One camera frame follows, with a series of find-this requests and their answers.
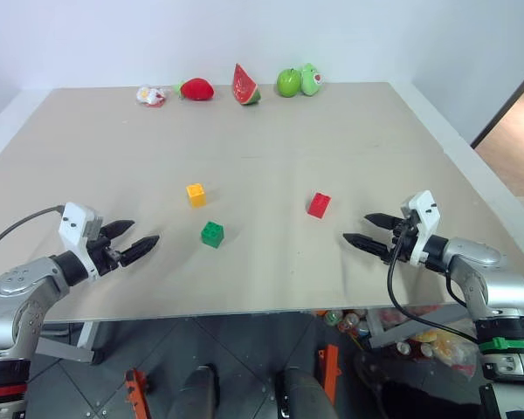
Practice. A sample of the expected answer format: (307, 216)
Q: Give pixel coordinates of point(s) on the yellow toy block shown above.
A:
(196, 195)

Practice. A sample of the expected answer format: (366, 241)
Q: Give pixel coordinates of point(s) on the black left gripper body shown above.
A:
(105, 253)

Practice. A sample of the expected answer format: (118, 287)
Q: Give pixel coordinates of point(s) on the watermelon slice toy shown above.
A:
(244, 85)

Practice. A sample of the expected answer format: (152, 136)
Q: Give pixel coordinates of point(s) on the pile of toys under table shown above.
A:
(419, 340)

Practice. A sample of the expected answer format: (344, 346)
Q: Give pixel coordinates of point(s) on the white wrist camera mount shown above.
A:
(75, 227)
(423, 220)

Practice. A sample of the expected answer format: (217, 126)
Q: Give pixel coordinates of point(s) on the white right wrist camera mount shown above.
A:
(423, 220)

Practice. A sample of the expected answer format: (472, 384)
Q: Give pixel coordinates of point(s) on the orange black stand post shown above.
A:
(330, 375)
(135, 390)

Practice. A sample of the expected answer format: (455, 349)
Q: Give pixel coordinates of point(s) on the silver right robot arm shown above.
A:
(491, 283)

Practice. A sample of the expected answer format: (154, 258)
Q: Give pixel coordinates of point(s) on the green toy block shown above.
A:
(212, 234)

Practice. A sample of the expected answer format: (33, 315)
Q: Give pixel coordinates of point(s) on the green plush toy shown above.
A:
(311, 79)

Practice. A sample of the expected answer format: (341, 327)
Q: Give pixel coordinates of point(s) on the red toy block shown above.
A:
(319, 204)

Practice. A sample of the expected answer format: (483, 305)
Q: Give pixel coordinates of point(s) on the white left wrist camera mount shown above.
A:
(75, 227)

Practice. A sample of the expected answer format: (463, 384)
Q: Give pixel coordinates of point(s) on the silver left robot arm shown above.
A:
(24, 286)

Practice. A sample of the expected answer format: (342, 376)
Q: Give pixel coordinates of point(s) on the dark rounded robot leg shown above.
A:
(198, 393)
(303, 393)

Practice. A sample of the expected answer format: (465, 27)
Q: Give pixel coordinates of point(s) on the red plush strawberry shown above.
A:
(195, 89)

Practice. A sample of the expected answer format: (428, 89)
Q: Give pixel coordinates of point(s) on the green toy apple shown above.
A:
(287, 82)

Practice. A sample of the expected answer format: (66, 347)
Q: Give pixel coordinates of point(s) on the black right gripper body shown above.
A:
(402, 242)

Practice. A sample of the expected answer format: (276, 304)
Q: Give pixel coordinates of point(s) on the grey table leg bracket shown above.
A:
(70, 347)
(412, 327)

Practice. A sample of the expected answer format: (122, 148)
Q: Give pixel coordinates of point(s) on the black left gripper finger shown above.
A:
(140, 249)
(115, 228)

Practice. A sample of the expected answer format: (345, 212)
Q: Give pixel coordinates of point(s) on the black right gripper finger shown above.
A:
(367, 243)
(382, 219)

